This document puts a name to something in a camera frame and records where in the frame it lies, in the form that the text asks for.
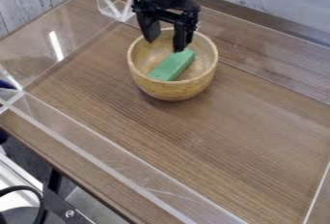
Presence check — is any green rectangular block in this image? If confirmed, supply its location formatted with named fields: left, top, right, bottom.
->
left=147, top=48, right=196, bottom=81

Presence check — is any black cable loop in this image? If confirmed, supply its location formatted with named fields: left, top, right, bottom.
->
left=0, top=184, right=48, bottom=224

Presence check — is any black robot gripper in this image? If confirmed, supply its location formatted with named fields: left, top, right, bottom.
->
left=131, top=0, right=201, bottom=52

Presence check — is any grey metal base plate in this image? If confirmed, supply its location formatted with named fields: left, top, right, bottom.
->
left=42, top=191, right=94, bottom=224

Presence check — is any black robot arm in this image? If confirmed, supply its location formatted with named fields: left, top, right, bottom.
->
left=131, top=0, right=201, bottom=52

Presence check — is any clear acrylic front barrier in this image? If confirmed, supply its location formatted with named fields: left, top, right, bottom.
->
left=0, top=63, right=247, bottom=224

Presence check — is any brown wooden bowl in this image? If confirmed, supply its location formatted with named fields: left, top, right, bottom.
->
left=127, top=28, right=219, bottom=101

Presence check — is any black table leg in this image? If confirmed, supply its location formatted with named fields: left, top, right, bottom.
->
left=48, top=169, right=61, bottom=193

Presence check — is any clear acrylic corner bracket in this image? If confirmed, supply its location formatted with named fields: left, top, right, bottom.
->
left=96, top=0, right=135, bottom=22

